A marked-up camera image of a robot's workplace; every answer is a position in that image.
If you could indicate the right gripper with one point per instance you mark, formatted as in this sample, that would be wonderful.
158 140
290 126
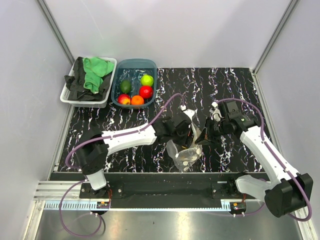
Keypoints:
203 139

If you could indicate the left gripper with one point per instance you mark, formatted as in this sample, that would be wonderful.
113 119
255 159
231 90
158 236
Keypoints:
187 141

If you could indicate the clear polka dot zip bag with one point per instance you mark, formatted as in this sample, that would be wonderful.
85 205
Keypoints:
184 158

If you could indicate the red fake apple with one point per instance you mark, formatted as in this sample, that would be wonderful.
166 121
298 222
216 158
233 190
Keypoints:
146 92

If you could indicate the orange fake fruit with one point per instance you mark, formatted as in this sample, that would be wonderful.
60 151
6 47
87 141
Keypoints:
137 100

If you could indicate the green fake apple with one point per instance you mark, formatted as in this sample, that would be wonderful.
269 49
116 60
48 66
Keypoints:
147 80

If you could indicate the red yellow fake peach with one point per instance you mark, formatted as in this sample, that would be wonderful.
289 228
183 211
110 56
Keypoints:
124 99

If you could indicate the dark green fake avocado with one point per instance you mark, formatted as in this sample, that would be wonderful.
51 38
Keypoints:
126 86

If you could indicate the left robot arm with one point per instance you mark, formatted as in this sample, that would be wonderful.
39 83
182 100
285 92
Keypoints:
92 153

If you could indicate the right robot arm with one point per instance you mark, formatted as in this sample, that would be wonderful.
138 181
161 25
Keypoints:
287 190

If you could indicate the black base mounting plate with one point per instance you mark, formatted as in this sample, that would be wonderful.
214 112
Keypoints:
165 191

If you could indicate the blue translucent plastic tub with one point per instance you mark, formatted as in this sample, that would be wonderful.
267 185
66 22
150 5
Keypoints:
132 71

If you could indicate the green cloth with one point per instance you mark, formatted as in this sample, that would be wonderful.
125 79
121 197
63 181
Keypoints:
95 69

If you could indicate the black cloth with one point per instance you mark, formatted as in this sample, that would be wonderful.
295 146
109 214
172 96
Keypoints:
75 84

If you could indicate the white plastic basket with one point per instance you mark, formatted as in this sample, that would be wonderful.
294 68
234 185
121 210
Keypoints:
86 104

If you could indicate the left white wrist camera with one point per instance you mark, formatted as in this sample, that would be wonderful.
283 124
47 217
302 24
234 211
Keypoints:
190 113

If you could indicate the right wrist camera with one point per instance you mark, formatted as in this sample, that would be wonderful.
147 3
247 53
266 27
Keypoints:
215 112

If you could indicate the slotted cable duct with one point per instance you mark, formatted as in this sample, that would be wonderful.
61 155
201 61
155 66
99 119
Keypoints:
88 205

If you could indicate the right aluminium frame post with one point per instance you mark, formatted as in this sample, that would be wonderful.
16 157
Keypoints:
276 34

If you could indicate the aluminium frame post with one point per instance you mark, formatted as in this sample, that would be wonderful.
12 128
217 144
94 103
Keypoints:
276 34
44 8

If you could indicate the left aluminium frame post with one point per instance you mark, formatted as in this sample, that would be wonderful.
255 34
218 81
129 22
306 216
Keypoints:
44 8

